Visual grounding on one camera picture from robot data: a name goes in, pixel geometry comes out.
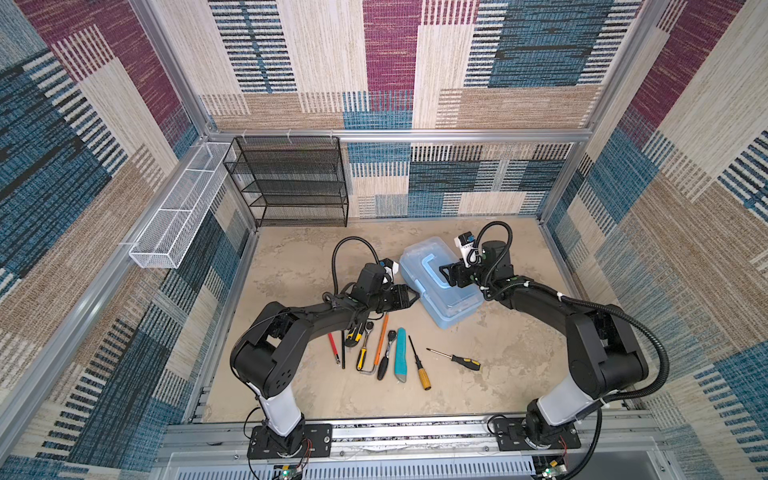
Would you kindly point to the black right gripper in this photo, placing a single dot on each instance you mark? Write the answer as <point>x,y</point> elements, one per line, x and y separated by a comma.
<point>457,273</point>

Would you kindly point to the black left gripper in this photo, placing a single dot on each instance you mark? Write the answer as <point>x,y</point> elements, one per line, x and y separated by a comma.
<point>400,297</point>

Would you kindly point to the light blue plastic tool box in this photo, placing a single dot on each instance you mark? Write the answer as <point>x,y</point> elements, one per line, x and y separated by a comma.
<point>447,305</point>

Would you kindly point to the black yellow small screwdriver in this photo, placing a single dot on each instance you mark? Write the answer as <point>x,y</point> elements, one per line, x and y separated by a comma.
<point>465,362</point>

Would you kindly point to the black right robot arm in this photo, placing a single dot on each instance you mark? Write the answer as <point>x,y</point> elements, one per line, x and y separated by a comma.
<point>603,352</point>

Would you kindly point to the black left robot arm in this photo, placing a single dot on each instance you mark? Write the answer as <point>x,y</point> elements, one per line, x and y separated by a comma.
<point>267,356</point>

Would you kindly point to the orange pencil tool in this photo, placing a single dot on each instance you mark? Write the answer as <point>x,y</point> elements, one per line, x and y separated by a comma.
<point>377,355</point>

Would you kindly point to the teal utility knife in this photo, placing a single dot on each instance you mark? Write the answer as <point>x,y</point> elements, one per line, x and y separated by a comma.
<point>400,365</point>

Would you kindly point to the black hex key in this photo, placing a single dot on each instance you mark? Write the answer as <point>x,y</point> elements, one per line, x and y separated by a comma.
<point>342,349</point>

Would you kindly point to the red hex key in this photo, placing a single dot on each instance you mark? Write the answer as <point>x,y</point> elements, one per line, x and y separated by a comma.
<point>334,348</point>

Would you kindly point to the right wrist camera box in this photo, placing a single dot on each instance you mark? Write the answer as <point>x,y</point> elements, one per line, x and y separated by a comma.
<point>465,242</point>

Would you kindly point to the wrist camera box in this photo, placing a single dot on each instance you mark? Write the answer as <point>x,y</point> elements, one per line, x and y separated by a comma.
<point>465,242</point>
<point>391,268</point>

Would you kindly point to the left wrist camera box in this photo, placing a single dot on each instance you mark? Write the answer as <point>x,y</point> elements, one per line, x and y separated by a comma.
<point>391,268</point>

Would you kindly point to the yellow handled wrench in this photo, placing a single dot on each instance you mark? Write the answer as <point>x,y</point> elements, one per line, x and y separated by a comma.
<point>364,349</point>

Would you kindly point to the wooden handled screwdriver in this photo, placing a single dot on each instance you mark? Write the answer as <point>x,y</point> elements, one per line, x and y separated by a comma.
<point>421,371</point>

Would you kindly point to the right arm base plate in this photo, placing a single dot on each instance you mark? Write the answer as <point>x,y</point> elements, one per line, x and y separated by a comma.
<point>519,434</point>

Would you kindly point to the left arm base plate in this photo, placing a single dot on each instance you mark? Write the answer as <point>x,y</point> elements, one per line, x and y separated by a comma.
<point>314,439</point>

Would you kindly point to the black wire mesh shelf rack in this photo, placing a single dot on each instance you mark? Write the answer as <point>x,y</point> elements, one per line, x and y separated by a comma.
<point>290,181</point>

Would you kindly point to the white wire mesh basket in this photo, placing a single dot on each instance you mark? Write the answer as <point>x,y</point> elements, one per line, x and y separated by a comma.
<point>166,239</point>

